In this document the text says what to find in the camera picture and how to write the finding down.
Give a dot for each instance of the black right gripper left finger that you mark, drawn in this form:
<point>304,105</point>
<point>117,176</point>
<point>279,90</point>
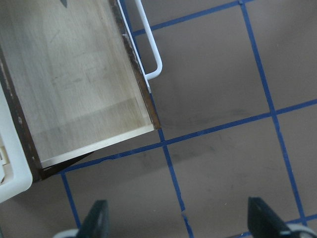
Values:
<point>96,223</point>

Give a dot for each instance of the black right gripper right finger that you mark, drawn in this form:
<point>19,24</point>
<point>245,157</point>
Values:
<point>263,222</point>

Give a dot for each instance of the wooden drawer with white handle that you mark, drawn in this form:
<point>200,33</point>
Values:
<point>72,79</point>

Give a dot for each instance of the white plastic drawer cabinet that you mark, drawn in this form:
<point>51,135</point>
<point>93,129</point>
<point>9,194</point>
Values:
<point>15,174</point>

